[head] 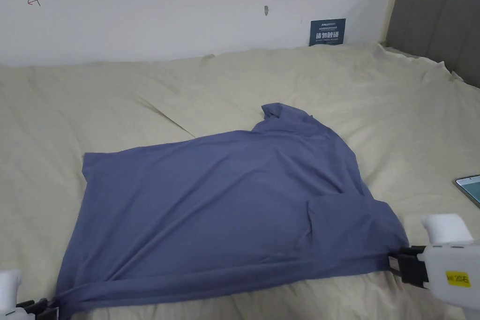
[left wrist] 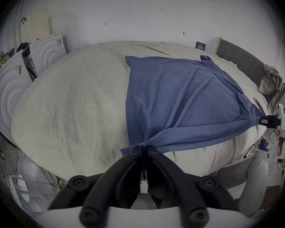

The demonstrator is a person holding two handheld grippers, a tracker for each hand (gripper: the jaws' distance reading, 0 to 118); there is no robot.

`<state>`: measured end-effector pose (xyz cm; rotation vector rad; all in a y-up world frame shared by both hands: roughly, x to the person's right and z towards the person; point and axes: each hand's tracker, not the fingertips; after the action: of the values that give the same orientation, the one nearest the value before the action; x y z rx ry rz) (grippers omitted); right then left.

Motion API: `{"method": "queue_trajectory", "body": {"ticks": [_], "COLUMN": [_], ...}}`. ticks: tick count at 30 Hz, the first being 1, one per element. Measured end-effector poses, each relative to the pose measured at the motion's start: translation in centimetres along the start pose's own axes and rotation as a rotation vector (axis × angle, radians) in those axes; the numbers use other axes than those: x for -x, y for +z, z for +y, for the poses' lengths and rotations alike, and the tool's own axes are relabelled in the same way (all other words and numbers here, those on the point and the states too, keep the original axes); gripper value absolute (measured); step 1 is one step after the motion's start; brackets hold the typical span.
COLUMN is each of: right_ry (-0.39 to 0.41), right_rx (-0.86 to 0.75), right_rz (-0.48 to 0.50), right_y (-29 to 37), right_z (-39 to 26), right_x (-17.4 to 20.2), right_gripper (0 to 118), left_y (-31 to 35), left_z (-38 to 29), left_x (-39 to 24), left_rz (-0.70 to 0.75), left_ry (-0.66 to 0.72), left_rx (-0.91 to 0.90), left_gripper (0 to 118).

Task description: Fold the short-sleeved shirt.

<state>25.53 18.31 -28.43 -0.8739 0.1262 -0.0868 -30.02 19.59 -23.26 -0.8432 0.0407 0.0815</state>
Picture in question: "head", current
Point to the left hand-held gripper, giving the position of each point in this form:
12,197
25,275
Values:
15,297

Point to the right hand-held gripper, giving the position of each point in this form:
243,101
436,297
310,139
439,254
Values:
450,263

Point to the blue shirt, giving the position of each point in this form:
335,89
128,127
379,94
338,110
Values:
210,200

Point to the phone with lit screen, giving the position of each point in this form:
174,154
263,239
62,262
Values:
470,187

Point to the bed with beige sheet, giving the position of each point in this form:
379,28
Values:
93,110

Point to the dark blue sign card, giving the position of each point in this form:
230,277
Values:
327,32

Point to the grey padded headboard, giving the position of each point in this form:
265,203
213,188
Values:
435,20

